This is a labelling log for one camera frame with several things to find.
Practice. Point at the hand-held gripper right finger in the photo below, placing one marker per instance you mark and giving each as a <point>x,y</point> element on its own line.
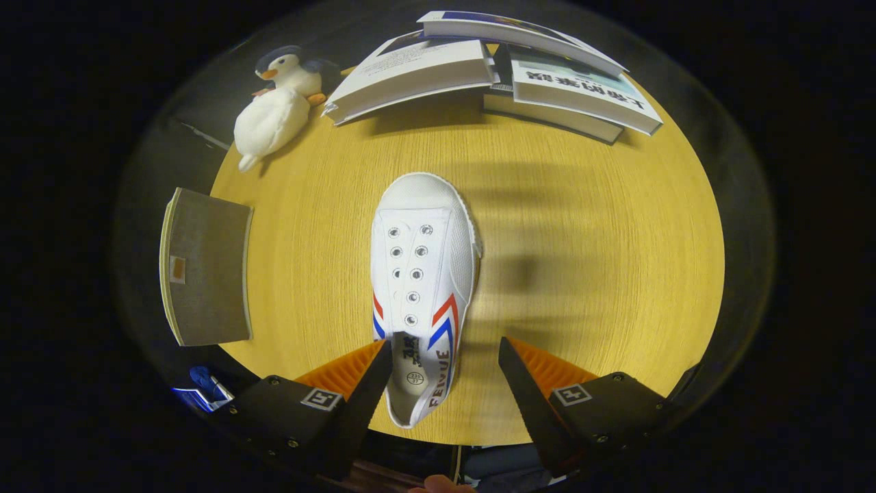
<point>534,411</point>

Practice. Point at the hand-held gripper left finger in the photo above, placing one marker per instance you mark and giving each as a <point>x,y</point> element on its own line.
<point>359,411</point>

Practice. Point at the white canvas shoe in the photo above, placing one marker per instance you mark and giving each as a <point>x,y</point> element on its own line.
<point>424,260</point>

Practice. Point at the grey fabric storage box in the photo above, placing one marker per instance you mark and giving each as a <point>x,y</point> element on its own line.
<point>205,267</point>

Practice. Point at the blue white item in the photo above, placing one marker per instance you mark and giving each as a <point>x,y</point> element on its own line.
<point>202,383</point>

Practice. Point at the white plush duck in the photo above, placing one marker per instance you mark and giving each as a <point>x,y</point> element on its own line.
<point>270,127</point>

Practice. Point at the white book with teal print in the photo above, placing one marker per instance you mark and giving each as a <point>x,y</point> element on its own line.
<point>582,89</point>

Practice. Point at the thick white cover book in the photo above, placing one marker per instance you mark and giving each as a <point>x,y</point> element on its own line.
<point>410,75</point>

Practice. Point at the plush penguin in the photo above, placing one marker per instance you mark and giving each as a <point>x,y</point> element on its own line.
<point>291,68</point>

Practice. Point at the blue cover book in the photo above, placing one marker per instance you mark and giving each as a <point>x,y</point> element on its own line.
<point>513,34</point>

